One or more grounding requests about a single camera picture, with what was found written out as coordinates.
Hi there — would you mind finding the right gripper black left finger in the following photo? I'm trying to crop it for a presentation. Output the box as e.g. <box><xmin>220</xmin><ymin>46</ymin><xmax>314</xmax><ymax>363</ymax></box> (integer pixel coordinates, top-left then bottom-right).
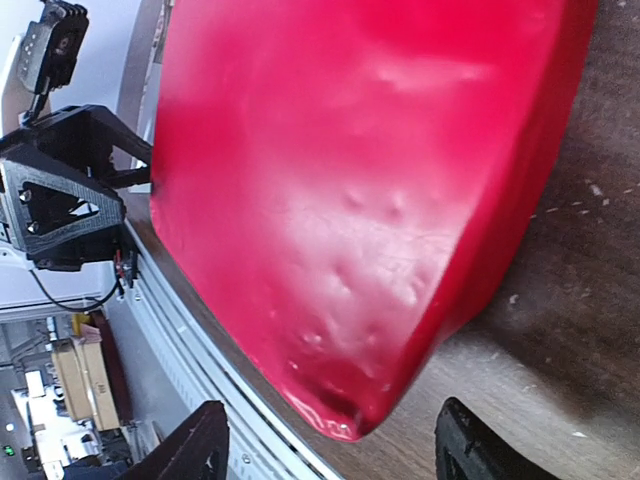
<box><xmin>119</xmin><ymin>400</ymin><xmax>230</xmax><ymax>480</ymax></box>

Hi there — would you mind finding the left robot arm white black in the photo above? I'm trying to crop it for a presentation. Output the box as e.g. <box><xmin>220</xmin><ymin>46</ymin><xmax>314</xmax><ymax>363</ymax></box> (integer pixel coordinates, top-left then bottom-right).
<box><xmin>1</xmin><ymin>105</ymin><xmax>152</xmax><ymax>271</ymax></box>

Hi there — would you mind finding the red box lid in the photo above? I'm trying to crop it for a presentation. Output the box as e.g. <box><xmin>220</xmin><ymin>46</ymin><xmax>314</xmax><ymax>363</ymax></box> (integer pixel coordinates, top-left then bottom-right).
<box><xmin>150</xmin><ymin>1</ymin><xmax>598</xmax><ymax>442</ymax></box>

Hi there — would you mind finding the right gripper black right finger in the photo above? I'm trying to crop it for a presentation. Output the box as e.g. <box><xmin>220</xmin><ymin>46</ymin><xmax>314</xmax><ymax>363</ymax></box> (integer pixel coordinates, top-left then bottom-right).
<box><xmin>435</xmin><ymin>397</ymin><xmax>558</xmax><ymax>480</ymax></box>

